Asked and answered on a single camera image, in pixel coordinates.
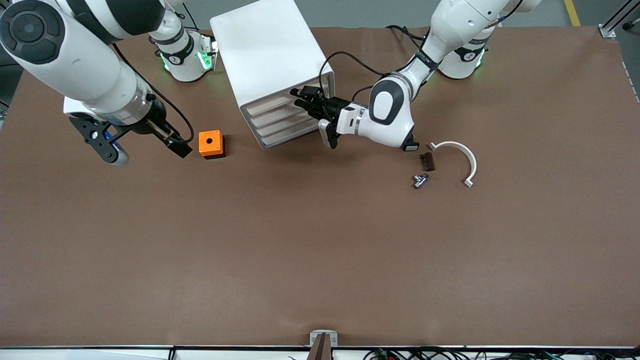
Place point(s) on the grey metal table bracket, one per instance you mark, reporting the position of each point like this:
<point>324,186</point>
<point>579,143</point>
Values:
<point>315,339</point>

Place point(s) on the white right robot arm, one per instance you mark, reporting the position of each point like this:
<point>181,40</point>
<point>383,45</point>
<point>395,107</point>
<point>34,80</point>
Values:
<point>75,65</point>

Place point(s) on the silver metal fitting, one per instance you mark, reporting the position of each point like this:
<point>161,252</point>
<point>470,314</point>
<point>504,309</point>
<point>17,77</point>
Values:
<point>421,181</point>

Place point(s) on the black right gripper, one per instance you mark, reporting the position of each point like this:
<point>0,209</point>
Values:
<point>153,122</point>

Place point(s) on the brown table cover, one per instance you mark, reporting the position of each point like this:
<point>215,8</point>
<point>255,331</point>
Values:
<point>320,250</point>

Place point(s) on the small black switch module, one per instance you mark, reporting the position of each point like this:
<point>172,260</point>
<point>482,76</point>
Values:
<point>412,146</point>

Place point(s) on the white curved plastic clip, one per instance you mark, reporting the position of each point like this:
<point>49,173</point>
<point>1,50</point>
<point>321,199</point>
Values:
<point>473,164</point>

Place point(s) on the aluminium frame profile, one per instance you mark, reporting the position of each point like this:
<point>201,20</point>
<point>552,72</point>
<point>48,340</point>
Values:
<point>607,31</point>

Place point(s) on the orange button enclosure box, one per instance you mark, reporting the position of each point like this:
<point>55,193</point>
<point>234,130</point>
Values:
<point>204,145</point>

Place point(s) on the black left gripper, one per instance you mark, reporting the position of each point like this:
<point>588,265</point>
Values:
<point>334,106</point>

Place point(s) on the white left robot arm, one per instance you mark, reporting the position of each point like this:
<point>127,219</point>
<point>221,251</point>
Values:
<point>390,115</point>

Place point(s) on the brown terminal block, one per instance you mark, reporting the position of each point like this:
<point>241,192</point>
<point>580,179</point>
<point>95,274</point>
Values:
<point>427,162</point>

